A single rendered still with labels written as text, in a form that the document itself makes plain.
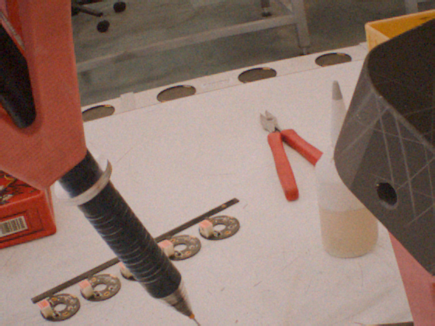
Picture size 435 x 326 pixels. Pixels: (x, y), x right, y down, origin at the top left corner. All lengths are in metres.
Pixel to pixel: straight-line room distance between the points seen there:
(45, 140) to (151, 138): 0.42
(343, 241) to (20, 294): 0.19
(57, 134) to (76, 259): 0.30
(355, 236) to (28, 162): 0.26
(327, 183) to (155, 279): 0.20
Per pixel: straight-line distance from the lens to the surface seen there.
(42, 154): 0.16
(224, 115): 0.59
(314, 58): 0.70
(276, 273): 0.41
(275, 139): 0.52
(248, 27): 2.64
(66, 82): 0.16
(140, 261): 0.19
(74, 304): 0.42
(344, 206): 0.39
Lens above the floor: 1.00
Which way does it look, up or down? 29 degrees down
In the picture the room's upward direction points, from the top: 11 degrees counter-clockwise
